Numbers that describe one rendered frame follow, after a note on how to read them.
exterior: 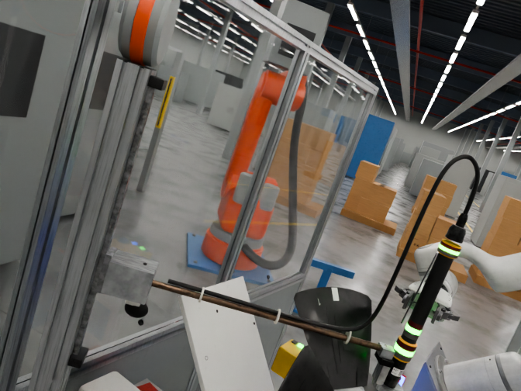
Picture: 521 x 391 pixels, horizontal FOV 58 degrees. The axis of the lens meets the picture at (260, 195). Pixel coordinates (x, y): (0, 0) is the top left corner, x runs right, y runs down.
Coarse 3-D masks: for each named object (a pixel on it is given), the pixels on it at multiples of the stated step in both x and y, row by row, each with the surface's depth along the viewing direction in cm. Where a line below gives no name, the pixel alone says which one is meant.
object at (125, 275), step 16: (112, 256) 94; (128, 256) 97; (112, 272) 92; (128, 272) 93; (144, 272) 93; (96, 288) 94; (112, 288) 93; (128, 288) 93; (144, 288) 94; (144, 304) 94
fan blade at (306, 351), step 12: (300, 360) 82; (312, 360) 84; (288, 372) 81; (300, 372) 82; (312, 372) 84; (324, 372) 87; (288, 384) 80; (300, 384) 82; (312, 384) 85; (324, 384) 87
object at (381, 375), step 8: (384, 344) 105; (376, 352) 106; (384, 352) 103; (392, 352) 103; (384, 360) 103; (392, 360) 104; (376, 368) 106; (384, 368) 104; (376, 376) 105; (384, 376) 104; (376, 384) 105; (384, 384) 106
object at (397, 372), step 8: (464, 216) 98; (456, 224) 99; (464, 224) 98; (448, 232) 99; (456, 232) 98; (464, 232) 98; (456, 240) 98; (392, 368) 104; (400, 368) 104; (392, 376) 104; (400, 376) 105; (392, 384) 105
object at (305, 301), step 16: (320, 288) 113; (304, 304) 110; (336, 304) 113; (352, 304) 115; (368, 304) 117; (320, 320) 110; (336, 320) 111; (352, 320) 112; (320, 336) 108; (352, 336) 110; (368, 336) 112; (320, 352) 107; (336, 352) 108; (352, 352) 108; (368, 352) 110; (336, 368) 106; (352, 368) 107; (368, 368) 108; (336, 384) 105; (352, 384) 106
